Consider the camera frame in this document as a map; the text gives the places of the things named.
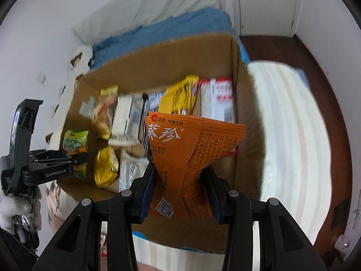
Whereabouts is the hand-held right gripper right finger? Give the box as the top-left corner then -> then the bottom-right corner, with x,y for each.
201,164 -> 328,271

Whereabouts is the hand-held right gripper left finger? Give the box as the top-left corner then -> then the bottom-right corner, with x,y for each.
32,162 -> 157,271

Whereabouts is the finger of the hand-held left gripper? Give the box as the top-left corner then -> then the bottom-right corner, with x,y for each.
28,150 -> 71,161
37,153 -> 88,166

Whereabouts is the green candy packet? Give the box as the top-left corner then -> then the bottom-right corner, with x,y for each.
61,130 -> 89,180

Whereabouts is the gold yellow snack packet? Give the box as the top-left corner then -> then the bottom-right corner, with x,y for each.
94,146 -> 119,188

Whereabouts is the silver white snack packet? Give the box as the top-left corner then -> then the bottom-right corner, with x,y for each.
118,150 -> 150,192

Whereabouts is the large yellow snack packet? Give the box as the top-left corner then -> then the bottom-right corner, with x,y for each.
92,86 -> 119,140

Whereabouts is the orange snack packet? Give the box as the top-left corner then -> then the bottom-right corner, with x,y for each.
144,112 -> 246,221

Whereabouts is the white cake packet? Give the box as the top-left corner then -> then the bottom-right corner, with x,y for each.
108,94 -> 144,147

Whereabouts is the cardboard box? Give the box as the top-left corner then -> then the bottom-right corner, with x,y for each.
55,32 -> 267,256

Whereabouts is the long red white packet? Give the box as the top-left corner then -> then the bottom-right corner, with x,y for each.
197,76 -> 236,123

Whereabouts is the yellow black snack packet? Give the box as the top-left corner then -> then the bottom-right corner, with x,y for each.
158,75 -> 199,116

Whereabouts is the person's left hand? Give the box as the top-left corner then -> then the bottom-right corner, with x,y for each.
0,189 -> 43,243

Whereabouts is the small red white snack packet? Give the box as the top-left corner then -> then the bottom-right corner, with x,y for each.
99,233 -> 110,258

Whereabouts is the cat print blanket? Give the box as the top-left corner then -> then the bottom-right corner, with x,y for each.
45,61 -> 330,271

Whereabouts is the dark fleece clothing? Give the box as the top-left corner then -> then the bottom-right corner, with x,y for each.
0,227 -> 40,271

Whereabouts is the bear print pillow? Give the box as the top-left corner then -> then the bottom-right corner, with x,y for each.
46,47 -> 93,144

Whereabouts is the blue fleece bedsheet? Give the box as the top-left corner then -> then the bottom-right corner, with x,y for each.
292,68 -> 310,89

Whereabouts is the blue quilt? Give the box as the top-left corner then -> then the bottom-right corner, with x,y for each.
92,7 -> 234,71

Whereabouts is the grey white pillow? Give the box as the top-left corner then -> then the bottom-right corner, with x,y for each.
72,0 -> 226,46

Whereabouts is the white door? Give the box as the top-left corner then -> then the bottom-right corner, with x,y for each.
231,0 -> 299,37

